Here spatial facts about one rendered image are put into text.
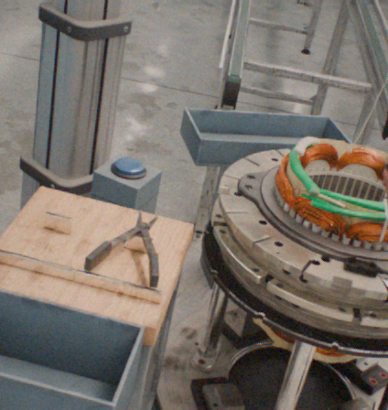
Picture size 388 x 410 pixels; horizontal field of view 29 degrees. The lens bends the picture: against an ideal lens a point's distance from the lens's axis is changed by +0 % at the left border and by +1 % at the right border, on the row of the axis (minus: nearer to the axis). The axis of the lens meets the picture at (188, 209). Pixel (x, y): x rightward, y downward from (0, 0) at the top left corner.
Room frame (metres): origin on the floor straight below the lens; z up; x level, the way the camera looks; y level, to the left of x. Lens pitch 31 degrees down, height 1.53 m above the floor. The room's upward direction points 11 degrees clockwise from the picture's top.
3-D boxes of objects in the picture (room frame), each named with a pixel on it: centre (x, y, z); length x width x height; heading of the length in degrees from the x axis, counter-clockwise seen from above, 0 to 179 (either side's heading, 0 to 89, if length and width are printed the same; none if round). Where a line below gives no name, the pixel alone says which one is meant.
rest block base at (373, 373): (0.87, -0.29, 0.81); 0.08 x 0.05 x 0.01; 49
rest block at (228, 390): (0.74, -0.09, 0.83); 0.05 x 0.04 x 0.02; 23
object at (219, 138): (1.08, -0.10, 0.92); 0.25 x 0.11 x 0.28; 109
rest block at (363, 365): (0.88, -0.28, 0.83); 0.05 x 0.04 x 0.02; 49
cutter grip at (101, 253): (0.63, 0.08, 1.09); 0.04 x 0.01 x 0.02; 160
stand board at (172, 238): (0.67, 0.09, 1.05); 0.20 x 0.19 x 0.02; 175
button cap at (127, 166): (0.91, 0.09, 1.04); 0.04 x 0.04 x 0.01
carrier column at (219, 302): (0.84, -0.07, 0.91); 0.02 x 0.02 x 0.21
